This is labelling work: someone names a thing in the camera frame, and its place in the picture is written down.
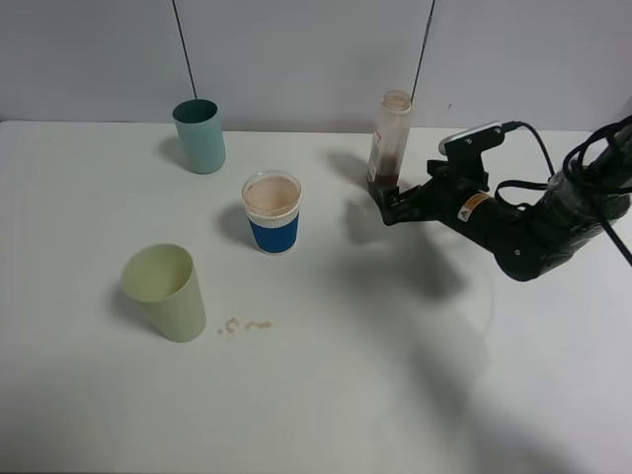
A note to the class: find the clear plastic drink bottle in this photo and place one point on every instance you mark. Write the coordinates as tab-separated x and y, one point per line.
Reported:
389	139

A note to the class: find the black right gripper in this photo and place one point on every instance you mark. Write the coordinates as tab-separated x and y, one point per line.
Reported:
451	196

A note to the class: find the glass cup with blue sleeve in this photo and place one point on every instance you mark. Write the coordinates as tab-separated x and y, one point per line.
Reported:
271	200

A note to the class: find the light green plastic cup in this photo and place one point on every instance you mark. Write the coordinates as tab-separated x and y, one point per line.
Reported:
162	279

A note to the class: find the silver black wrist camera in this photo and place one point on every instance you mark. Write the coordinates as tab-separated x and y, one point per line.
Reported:
480	138

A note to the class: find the teal plastic cup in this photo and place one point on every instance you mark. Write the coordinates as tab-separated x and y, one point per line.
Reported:
200	132

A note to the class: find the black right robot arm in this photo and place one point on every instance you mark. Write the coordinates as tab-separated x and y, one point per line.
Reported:
590	192

